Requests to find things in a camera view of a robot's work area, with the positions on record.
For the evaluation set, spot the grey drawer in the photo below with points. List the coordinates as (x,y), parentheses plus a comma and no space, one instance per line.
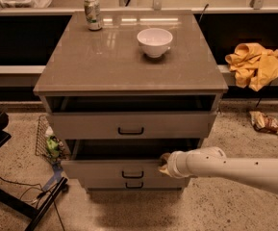
(150,125)
(144,184)
(120,159)

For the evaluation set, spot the green snack bag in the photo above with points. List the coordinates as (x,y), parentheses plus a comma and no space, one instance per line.
(53,147)

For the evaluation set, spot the white ceramic bowl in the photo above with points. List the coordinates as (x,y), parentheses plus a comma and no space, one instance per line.
(154,42)

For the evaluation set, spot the grey drawer cabinet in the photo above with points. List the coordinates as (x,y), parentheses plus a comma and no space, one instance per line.
(107,72)

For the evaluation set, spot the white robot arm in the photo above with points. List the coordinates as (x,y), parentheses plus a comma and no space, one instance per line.
(260,173)

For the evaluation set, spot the blue tape strip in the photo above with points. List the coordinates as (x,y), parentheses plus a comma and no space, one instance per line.
(55,178)

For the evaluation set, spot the green white soda can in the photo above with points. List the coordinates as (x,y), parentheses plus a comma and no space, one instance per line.
(93,14)

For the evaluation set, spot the yellow crumpled cloth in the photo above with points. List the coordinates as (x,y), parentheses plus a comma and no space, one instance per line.
(254,66)

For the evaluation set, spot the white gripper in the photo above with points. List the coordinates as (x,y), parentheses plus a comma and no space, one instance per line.
(173,164)

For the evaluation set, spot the brown snack bag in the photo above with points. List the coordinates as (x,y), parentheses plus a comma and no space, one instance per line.
(263,123)

